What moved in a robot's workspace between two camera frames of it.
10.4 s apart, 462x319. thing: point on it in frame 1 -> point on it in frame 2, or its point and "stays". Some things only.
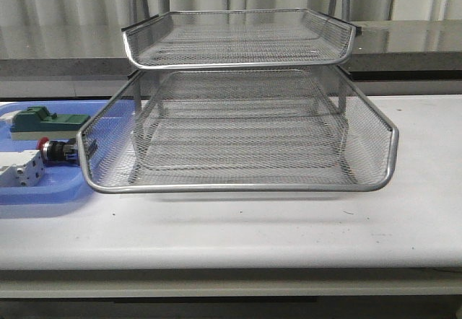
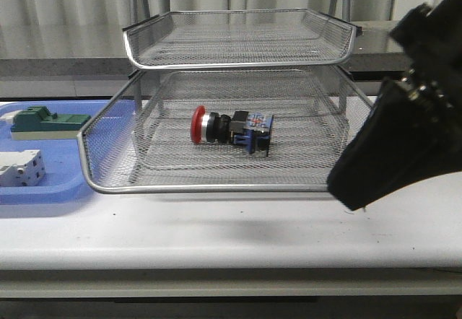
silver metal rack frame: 240,63 stays
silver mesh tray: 237,130 stays
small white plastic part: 9,116 stays
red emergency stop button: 58,151 -> 253,130
